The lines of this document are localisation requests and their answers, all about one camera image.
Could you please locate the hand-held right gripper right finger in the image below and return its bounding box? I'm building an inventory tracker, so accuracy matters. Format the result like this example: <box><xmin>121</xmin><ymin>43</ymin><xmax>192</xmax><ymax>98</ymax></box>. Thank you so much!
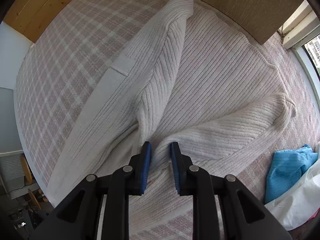
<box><xmin>170</xmin><ymin>142</ymin><xmax>292</xmax><ymax>240</ymax></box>

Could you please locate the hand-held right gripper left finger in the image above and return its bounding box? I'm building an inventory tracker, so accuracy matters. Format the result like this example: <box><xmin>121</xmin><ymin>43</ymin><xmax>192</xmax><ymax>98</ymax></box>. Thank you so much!
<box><xmin>29</xmin><ymin>141</ymin><xmax>152</xmax><ymax>240</ymax></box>

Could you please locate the cream ribbed knit sweater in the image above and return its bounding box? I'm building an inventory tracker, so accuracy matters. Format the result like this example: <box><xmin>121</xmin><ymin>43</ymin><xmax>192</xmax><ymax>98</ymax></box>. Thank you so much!
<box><xmin>46</xmin><ymin>0</ymin><xmax>298</xmax><ymax>235</ymax></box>

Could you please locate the blue cloth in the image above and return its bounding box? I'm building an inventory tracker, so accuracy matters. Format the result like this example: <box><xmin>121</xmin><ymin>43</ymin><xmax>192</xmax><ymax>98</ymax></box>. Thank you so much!
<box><xmin>264</xmin><ymin>144</ymin><xmax>319</xmax><ymax>205</ymax></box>

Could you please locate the white mattress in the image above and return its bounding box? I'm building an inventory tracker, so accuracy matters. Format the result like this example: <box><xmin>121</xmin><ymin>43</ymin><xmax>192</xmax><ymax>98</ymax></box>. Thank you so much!
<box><xmin>13</xmin><ymin>42</ymin><xmax>49</xmax><ymax>190</ymax></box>

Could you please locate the pink plaid bed blanket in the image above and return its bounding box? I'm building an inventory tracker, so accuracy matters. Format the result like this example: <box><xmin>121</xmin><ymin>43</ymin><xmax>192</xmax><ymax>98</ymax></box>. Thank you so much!
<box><xmin>15</xmin><ymin>0</ymin><xmax>320</xmax><ymax>240</ymax></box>

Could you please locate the white slatted appliance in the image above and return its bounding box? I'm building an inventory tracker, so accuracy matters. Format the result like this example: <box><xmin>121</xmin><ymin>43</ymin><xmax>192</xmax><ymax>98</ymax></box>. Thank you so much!
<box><xmin>0</xmin><ymin>150</ymin><xmax>25</xmax><ymax>188</ymax></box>

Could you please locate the light wooden headboard panel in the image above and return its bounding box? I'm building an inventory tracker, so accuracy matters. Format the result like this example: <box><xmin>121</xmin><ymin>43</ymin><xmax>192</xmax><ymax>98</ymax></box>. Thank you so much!
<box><xmin>147</xmin><ymin>0</ymin><xmax>306</xmax><ymax>45</ymax></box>

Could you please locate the pine plank side panel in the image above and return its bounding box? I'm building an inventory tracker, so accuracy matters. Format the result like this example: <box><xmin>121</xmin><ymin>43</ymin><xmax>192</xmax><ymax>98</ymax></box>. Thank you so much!
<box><xmin>2</xmin><ymin>0</ymin><xmax>100</xmax><ymax>43</ymax></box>

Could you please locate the white window frame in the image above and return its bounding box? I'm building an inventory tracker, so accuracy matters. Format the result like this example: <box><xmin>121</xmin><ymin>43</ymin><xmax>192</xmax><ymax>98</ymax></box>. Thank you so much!
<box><xmin>277</xmin><ymin>0</ymin><xmax>320</xmax><ymax>83</ymax></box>

